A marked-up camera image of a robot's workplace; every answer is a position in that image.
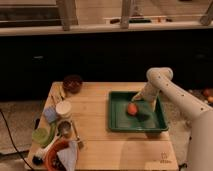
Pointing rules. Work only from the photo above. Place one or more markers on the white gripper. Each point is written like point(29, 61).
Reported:
point(149, 93)

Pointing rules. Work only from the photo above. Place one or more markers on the red apple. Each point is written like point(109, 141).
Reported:
point(132, 109)

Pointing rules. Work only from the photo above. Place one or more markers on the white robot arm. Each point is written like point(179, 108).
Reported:
point(200, 148)

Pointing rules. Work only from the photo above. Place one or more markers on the green plastic tray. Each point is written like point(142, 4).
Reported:
point(146, 119)

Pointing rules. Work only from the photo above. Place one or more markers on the dark red bowl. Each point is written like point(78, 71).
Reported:
point(72, 83)

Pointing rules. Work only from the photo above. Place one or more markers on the wooden spoon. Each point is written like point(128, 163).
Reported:
point(78, 138)

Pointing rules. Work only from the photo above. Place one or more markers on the small metal cup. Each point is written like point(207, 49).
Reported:
point(64, 128)

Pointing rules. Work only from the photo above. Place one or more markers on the wooden table leg middle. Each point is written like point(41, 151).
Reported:
point(125, 13)

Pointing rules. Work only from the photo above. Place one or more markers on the wooden table leg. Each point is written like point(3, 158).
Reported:
point(125, 13)
point(67, 13)

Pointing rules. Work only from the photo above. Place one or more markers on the grey cloth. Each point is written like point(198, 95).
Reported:
point(68, 156)

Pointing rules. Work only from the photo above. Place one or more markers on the blue sponge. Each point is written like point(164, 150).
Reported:
point(50, 114)

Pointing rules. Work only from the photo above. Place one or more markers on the green round lid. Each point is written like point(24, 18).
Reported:
point(40, 135)

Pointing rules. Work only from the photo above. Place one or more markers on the orange bowl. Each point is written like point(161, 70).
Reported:
point(52, 162)

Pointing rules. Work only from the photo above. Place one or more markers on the wooden table leg left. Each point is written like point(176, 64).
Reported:
point(67, 13)

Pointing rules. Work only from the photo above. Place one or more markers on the white handled brush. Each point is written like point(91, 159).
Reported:
point(40, 154)

